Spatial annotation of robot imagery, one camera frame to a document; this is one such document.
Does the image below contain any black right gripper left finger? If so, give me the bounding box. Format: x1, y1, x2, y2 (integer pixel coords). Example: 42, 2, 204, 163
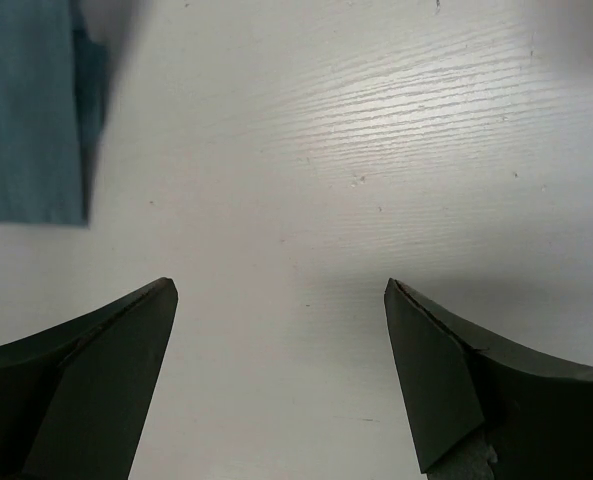
0, 278, 178, 479

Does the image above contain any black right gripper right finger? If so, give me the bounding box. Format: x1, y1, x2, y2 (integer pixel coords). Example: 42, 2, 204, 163
384, 280, 593, 479

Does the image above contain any teal blue t-shirt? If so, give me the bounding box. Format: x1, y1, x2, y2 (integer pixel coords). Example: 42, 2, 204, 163
0, 1, 108, 226

